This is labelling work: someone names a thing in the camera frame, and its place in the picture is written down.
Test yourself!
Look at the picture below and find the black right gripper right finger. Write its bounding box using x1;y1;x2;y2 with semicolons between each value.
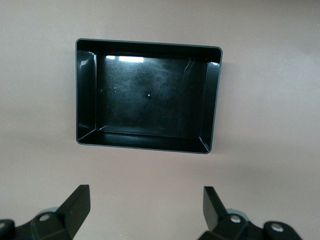
199;186;304;240

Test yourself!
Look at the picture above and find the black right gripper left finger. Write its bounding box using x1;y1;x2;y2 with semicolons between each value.
0;184;92;240

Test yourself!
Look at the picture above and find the black plastic box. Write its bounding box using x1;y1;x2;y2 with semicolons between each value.
74;37;224;156

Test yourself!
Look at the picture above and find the brown table cover mat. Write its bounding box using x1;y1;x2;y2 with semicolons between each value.
0;0;320;240

